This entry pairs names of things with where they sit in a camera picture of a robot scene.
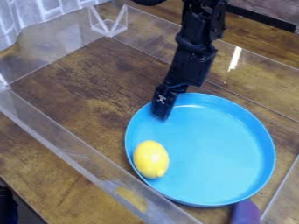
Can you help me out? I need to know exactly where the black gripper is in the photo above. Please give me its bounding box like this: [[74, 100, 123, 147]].
[[151, 34, 218, 120]]

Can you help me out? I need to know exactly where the yellow toy lemon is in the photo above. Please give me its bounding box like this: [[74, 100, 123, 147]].
[[134, 140, 170, 179]]

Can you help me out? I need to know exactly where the blue round plate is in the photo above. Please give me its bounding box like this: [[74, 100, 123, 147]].
[[126, 93, 277, 207]]

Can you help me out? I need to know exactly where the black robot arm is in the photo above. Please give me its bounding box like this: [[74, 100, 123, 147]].
[[151, 0, 229, 120]]

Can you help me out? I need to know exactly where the black bar in background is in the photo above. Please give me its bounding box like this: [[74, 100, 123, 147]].
[[227, 4, 297, 33]]

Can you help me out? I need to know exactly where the purple toy eggplant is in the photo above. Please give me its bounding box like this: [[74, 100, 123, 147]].
[[230, 199, 261, 224]]

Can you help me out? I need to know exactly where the white patterned curtain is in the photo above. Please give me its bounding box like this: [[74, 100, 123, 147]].
[[0, 0, 110, 52]]

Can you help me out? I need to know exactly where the clear acrylic enclosure wall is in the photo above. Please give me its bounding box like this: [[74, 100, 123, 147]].
[[0, 0, 299, 224]]

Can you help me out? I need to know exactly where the black cable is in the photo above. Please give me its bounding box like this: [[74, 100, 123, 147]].
[[130, 0, 167, 7]]

